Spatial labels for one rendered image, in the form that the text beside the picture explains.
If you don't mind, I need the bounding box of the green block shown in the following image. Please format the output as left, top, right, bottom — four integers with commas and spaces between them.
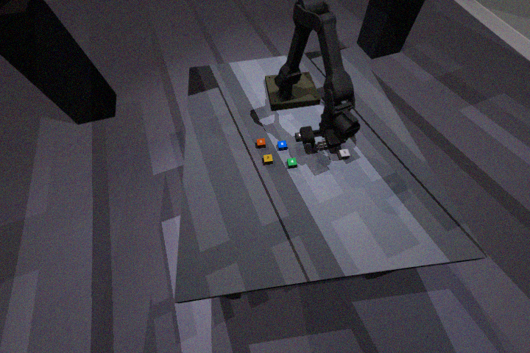
287, 158, 297, 168

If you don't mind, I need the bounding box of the yellow block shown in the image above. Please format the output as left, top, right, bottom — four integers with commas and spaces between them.
264, 154, 273, 165

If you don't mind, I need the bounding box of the blue block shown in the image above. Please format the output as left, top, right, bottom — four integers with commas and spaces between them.
278, 140, 287, 151

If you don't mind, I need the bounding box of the orange block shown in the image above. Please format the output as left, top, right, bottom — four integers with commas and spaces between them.
257, 138, 266, 149

